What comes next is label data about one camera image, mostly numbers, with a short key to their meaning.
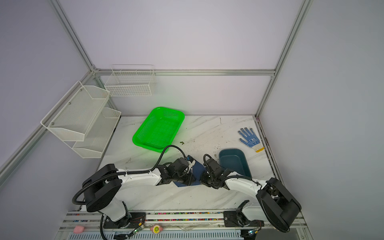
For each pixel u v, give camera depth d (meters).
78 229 0.70
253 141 1.04
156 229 0.67
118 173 0.48
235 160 0.93
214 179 0.66
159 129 1.13
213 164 0.69
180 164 0.67
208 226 0.73
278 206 0.42
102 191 0.44
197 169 0.90
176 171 0.66
